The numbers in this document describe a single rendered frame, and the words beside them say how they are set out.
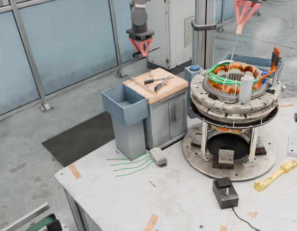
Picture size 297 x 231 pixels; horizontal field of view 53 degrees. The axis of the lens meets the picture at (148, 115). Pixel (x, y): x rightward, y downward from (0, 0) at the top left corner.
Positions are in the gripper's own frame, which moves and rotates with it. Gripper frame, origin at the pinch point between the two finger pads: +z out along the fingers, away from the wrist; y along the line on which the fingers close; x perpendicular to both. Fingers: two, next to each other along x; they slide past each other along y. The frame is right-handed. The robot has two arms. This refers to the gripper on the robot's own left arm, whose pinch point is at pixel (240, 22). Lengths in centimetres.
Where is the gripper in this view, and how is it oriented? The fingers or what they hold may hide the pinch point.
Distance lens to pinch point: 107.9
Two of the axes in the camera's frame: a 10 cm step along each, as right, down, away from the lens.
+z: -2.0, 9.1, 3.5
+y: 8.8, 0.1, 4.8
